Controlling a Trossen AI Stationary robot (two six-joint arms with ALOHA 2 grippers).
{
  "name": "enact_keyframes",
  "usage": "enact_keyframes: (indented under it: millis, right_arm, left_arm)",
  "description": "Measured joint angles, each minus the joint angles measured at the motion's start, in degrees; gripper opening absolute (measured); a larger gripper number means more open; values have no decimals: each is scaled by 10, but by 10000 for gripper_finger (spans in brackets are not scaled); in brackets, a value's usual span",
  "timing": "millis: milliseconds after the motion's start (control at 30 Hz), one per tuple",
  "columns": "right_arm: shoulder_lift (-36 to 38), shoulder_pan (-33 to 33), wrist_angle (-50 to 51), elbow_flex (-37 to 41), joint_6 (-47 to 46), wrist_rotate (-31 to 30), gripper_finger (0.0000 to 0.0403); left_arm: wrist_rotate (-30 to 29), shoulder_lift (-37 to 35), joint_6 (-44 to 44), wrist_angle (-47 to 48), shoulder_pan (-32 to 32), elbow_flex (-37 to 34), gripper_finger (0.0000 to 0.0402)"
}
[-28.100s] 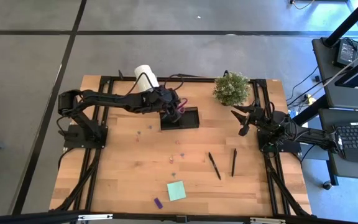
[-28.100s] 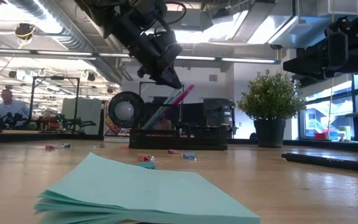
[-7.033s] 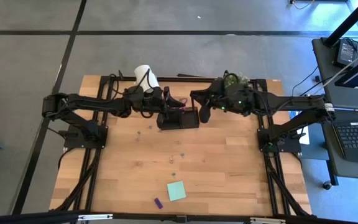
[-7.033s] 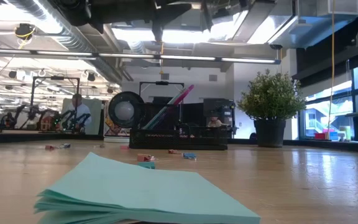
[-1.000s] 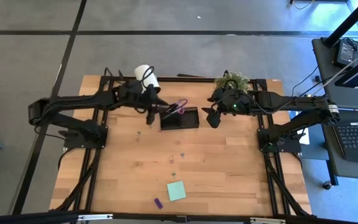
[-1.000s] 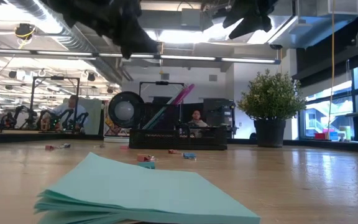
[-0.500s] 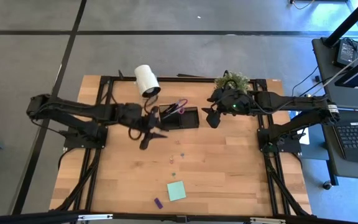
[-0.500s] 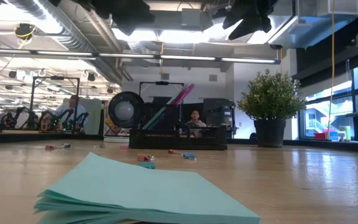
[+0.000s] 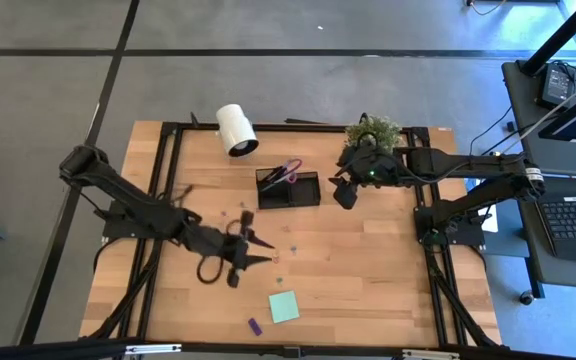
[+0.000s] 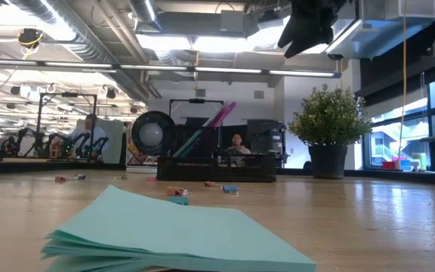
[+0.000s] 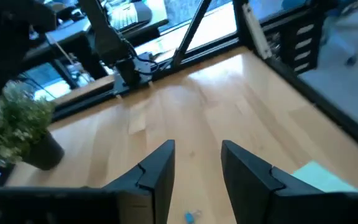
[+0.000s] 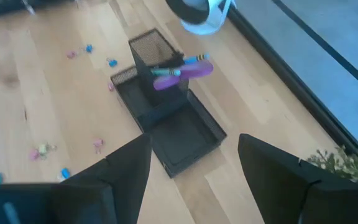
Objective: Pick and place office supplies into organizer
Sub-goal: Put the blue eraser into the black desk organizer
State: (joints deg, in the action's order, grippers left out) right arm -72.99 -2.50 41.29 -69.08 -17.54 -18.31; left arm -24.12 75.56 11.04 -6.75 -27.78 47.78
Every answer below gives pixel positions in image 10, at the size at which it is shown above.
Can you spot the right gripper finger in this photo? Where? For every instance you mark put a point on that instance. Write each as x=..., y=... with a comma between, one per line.
x=297, y=30
x=319, y=36

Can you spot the mint green sticky note pad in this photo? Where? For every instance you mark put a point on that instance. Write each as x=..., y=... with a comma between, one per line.
x=164, y=234

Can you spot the black mesh desk organizer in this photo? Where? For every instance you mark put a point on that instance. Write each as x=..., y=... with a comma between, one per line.
x=202, y=172

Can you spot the potted green plant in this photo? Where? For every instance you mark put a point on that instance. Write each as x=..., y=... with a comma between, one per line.
x=329, y=124

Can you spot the black background cabinet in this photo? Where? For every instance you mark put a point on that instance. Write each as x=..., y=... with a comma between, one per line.
x=263, y=132

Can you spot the person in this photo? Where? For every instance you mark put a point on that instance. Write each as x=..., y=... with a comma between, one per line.
x=89, y=132
x=238, y=145

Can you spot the red box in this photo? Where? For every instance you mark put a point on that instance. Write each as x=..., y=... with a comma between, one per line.
x=388, y=165

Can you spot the blue box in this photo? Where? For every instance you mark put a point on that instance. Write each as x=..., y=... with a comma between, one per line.
x=405, y=165

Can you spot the colourful printed board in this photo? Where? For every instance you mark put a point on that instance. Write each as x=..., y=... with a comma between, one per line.
x=138, y=158

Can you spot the teal eraser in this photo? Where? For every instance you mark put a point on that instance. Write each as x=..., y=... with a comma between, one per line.
x=179, y=200

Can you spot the purple binder clip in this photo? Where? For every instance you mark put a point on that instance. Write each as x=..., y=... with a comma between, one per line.
x=122, y=177

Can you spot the pale blue binder clip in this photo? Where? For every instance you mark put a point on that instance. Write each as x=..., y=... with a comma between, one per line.
x=79, y=177

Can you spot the black background camera frame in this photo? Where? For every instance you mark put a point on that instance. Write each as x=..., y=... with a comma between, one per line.
x=196, y=101

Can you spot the black aluminium table frame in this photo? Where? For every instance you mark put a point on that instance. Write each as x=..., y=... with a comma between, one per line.
x=391, y=177

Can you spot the black background station frame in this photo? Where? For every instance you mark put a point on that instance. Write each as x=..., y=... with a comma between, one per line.
x=68, y=94

